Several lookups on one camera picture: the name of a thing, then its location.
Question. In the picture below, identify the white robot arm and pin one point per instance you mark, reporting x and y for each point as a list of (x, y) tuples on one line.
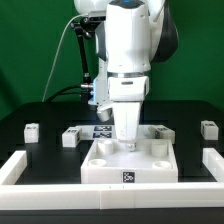
[(130, 36)]

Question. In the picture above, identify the white U-shaped obstacle fence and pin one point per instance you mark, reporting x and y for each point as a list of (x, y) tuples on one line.
[(106, 196)]

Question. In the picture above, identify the white marker sheet with tags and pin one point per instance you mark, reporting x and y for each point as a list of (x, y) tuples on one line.
[(89, 132)]

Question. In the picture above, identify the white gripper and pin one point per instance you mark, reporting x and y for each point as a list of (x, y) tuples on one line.
[(127, 96)]

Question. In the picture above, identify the white square tabletop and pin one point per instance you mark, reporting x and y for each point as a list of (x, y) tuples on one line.
[(111, 162)]

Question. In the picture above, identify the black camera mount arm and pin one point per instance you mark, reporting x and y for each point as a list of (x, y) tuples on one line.
[(83, 50)]

